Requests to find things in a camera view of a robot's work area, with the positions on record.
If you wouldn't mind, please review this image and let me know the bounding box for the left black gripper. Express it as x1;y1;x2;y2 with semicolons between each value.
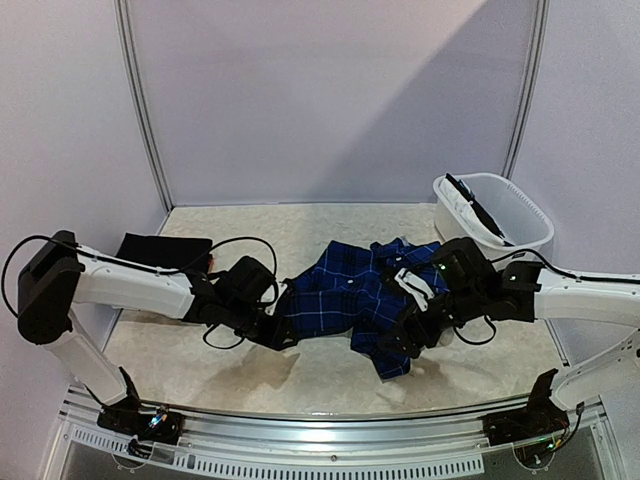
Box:
223;298;299;351

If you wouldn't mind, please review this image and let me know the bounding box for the black t-shirt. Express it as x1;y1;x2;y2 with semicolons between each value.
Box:
115;233;213;273

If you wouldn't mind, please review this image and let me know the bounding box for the blue plaid shirt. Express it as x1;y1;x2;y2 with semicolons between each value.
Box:
275;238;446;380

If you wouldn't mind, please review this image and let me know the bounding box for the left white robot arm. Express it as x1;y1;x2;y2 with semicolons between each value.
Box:
2;230;298;434

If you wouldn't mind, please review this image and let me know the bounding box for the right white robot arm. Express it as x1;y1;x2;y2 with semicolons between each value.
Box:
378;237;639;436

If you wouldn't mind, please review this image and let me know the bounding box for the white laundry basket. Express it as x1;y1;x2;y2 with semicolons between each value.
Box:
433;173;554;259

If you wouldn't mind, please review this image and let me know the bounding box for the white towel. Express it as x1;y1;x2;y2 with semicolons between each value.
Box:
436;174;506;246

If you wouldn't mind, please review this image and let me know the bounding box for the black garment in basket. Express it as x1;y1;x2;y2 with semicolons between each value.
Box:
444;172;514;247

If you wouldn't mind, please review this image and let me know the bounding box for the perforated metal front panel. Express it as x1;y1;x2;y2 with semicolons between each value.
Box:
51;425;486;479

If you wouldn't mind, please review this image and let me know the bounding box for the aluminium front rail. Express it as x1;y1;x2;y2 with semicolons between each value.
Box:
57;384;607;451

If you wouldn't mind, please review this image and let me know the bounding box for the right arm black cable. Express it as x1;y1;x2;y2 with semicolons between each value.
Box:
449;247;640;346

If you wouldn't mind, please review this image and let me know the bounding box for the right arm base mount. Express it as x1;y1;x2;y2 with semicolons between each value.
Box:
481;368;585;453

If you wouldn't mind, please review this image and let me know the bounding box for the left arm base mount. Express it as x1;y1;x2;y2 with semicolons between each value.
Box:
92;367;185;445

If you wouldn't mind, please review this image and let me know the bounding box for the right wall metal profile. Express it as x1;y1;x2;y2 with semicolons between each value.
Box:
501;0;549;179

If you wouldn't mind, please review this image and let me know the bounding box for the wall metal profile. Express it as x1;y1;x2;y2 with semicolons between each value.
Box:
114;0;174;213
501;0;549;179

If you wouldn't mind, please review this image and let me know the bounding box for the left wall metal profile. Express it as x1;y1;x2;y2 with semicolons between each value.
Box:
114;0;174;213

